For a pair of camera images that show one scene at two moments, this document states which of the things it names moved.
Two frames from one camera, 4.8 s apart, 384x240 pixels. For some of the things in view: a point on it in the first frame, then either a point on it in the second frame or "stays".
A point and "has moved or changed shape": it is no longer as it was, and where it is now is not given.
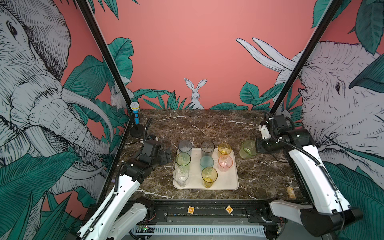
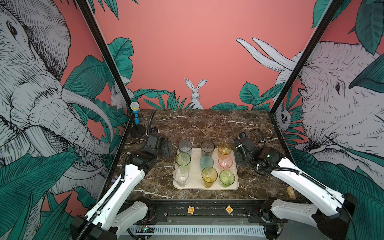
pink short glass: (225, 162) stays
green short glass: (249, 149) has moved or changed shape
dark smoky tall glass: (207, 147) stays
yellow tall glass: (209, 175) stays
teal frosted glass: (206, 161) stays
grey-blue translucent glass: (185, 146) stays
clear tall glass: (181, 175) stays
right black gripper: (259, 141) to (238, 160)
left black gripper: (164, 159) to (165, 151)
